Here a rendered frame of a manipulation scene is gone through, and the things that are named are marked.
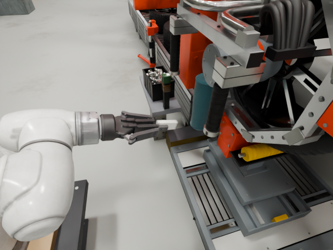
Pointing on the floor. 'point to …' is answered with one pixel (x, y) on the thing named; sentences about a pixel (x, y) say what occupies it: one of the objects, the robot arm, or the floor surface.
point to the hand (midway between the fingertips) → (166, 125)
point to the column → (160, 131)
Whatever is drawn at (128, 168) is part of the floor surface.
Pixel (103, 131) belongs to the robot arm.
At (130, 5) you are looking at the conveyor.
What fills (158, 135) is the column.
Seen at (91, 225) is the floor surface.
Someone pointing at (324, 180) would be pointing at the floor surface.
